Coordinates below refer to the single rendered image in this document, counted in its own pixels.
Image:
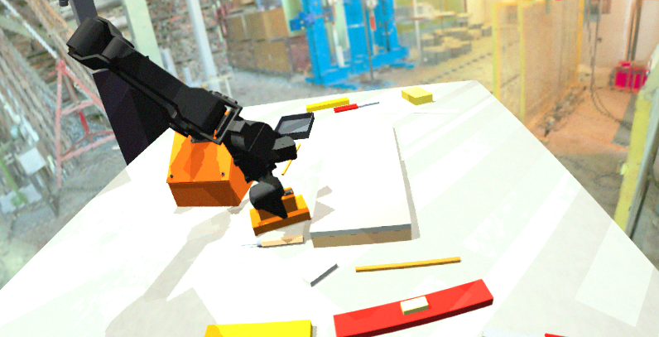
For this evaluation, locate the awl with tan wooden handle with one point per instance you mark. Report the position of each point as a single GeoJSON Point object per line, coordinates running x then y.
{"type": "Point", "coordinates": [278, 241]}

